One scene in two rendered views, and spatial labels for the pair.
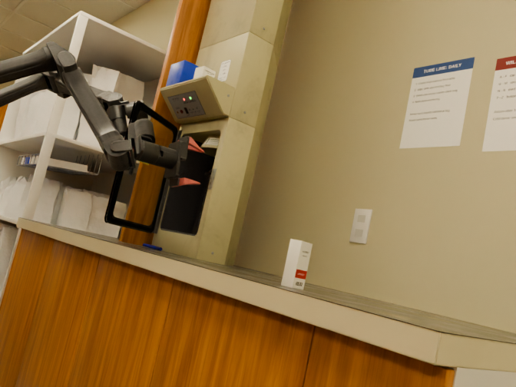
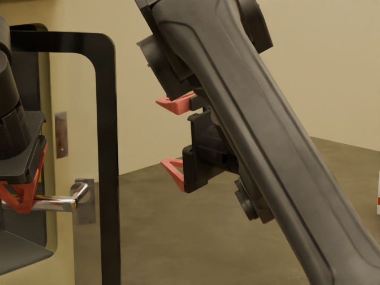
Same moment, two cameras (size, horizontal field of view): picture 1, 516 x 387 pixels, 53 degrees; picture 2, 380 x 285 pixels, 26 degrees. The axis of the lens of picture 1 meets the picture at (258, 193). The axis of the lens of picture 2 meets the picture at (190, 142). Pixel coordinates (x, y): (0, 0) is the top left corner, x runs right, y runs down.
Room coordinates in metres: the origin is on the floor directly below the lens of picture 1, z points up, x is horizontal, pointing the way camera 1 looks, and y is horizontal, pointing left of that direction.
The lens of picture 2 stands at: (1.65, 1.37, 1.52)
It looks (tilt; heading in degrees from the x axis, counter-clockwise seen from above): 15 degrees down; 261
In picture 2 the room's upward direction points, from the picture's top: straight up
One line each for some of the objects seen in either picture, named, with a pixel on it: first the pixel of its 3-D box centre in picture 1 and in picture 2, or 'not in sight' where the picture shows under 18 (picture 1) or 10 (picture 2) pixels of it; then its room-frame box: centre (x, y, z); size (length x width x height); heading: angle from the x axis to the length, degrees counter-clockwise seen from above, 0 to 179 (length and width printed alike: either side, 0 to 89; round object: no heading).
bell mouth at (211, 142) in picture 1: (225, 147); not in sight; (1.80, 0.15, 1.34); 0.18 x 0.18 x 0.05
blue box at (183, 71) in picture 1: (186, 79); not in sight; (1.79, 0.34, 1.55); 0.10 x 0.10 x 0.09; 37
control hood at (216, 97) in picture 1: (193, 101); not in sight; (1.72, 0.29, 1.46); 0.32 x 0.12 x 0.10; 37
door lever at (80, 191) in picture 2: not in sight; (46, 198); (1.66, 0.44, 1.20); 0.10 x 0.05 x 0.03; 161
